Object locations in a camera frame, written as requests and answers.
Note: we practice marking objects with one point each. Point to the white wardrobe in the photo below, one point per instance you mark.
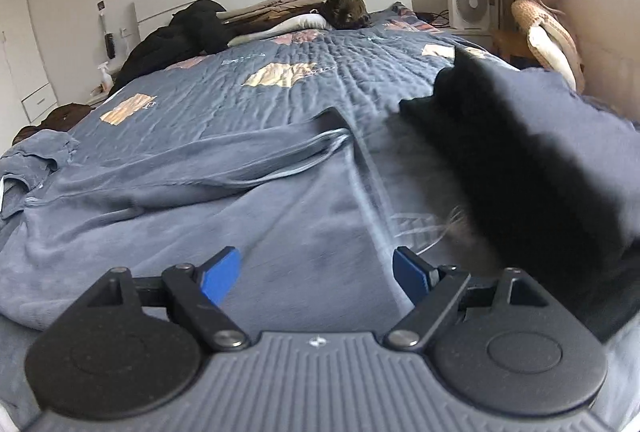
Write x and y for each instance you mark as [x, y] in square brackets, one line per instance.
[20, 37]

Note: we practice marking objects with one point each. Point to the white paper garment tag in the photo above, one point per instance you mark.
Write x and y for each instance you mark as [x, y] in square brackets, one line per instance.
[3, 192]

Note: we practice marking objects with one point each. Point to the white nightstand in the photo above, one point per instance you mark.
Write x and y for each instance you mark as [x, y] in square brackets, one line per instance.
[470, 37]
[100, 97]

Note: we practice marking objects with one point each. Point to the brown folded blanket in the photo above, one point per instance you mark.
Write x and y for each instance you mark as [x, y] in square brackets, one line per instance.
[270, 10]

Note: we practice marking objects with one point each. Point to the white spray bottle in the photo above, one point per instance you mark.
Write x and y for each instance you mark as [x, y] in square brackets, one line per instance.
[106, 80]

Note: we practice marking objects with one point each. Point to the brown padded jacket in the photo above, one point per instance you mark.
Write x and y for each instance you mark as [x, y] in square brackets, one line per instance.
[65, 115]

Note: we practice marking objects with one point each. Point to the white cushion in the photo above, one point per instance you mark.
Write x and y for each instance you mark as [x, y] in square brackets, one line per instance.
[550, 47]

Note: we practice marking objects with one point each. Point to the black padded jacket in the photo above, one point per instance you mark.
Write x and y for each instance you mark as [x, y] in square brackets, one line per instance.
[190, 32]

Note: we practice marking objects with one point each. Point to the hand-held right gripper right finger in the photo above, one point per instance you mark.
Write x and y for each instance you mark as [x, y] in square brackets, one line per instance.
[410, 274]

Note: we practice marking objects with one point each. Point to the dark navy garment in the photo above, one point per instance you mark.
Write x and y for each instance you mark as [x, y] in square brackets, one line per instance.
[565, 137]

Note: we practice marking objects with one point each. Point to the black hairbrush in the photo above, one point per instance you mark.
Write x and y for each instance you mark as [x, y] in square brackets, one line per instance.
[110, 45]

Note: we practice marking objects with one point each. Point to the black garment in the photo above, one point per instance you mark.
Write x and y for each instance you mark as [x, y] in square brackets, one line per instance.
[475, 152]

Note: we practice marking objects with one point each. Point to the tabby cat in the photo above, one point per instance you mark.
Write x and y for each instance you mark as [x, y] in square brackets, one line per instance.
[345, 10]

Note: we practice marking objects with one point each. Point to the white box fan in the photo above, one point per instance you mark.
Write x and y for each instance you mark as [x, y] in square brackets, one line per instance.
[472, 2]

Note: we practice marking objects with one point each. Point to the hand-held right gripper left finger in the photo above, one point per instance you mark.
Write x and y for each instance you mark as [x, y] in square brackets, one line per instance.
[222, 277]

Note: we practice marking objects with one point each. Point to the white wardrobe drawer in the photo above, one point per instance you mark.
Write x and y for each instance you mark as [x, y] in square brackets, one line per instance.
[39, 105]

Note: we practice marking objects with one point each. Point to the blue-grey quilted fish-print bedspread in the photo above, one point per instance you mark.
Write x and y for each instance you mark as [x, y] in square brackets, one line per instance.
[375, 87]

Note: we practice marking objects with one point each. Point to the woven wicker basket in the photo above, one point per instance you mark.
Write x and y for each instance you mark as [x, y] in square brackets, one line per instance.
[530, 12]

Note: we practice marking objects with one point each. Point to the blue-grey fleece pajama top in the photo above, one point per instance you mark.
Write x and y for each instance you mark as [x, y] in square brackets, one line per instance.
[40, 152]

